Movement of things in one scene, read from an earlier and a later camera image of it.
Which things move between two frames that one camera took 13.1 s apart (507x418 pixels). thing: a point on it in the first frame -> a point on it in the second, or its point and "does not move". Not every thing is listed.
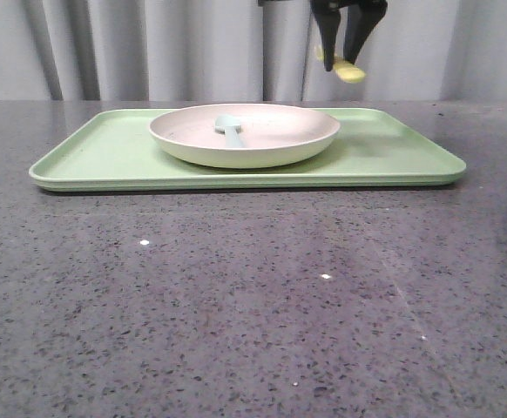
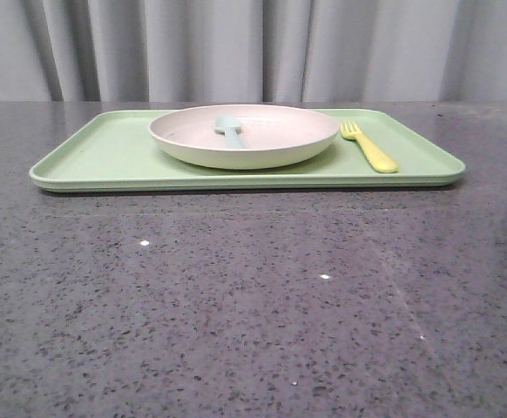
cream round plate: (243, 136) does not move
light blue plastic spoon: (231, 127) does not move
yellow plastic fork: (346, 70) -> (351, 131)
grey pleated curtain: (237, 50) does not move
